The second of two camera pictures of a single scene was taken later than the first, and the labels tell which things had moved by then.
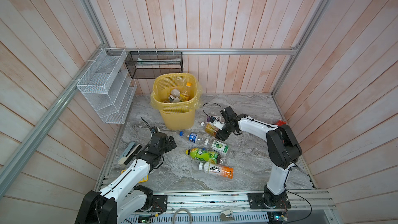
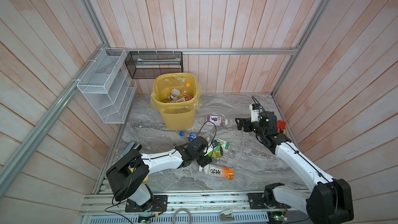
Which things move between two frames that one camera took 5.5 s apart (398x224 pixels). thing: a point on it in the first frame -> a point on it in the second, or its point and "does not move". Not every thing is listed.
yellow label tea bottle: [185, 94] does not move
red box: [280, 123] does not move
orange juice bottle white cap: [226, 171] does not move
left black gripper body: [167, 147] -> [201, 159]
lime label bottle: [175, 96] does not move
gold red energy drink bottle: [210, 128] -> [186, 98]
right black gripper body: [225, 131] -> [255, 127]
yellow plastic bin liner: [163, 84] does not move
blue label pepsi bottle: [193, 137] does not move
